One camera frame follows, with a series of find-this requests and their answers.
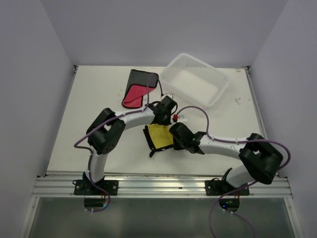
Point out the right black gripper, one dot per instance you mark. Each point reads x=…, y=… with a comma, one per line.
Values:
x=176, y=147

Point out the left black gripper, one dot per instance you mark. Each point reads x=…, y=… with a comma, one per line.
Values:
x=167, y=121

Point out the grey and yellow towel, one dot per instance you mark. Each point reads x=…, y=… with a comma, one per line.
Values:
x=158, y=138

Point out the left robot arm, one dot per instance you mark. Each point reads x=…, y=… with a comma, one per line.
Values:
x=105, y=132

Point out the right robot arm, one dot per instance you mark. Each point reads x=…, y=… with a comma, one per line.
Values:
x=260, y=160

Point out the grey and pink towel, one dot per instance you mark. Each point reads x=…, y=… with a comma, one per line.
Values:
x=138, y=85

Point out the white plastic basket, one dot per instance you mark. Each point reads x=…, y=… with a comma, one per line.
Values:
x=194, y=80

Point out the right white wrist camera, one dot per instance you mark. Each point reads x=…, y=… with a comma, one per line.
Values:
x=179, y=118

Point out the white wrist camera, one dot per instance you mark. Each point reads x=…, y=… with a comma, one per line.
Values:
x=179, y=118
x=170, y=95

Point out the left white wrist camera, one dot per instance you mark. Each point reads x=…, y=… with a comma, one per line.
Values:
x=170, y=95

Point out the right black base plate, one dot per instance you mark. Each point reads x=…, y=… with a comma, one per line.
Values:
x=216, y=187

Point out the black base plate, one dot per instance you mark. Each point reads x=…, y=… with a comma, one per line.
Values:
x=216, y=187
x=85, y=188

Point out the aluminium mounting rail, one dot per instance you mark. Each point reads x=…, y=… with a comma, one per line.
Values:
x=154, y=186

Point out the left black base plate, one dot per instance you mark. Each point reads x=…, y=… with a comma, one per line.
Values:
x=85, y=188

